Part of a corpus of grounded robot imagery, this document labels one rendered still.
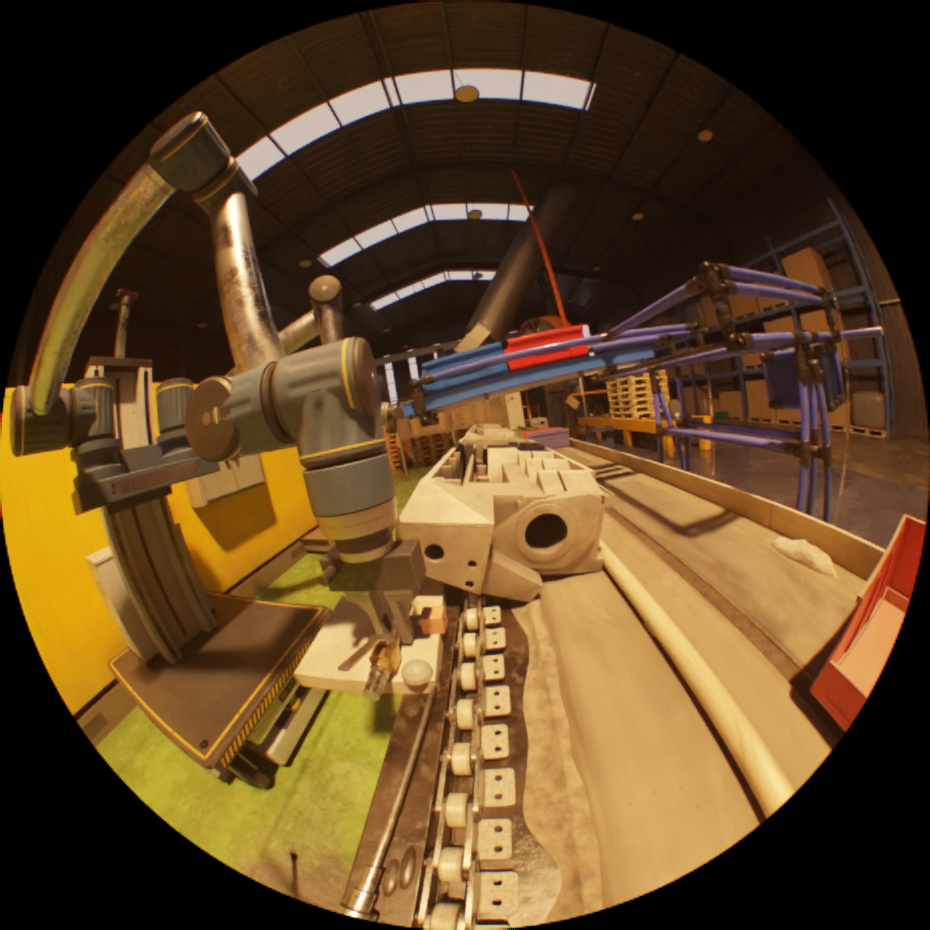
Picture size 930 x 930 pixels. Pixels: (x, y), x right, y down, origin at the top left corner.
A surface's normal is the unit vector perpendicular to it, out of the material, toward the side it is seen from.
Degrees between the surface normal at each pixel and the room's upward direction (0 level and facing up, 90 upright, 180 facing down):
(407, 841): 0
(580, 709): 0
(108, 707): 90
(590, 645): 0
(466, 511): 38
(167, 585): 90
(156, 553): 90
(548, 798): 16
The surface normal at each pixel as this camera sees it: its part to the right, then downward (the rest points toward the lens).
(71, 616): 0.98, -0.15
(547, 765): -0.49, -0.87
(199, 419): 0.12, 0.13
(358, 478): 0.54, 0.04
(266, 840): -0.17, -0.97
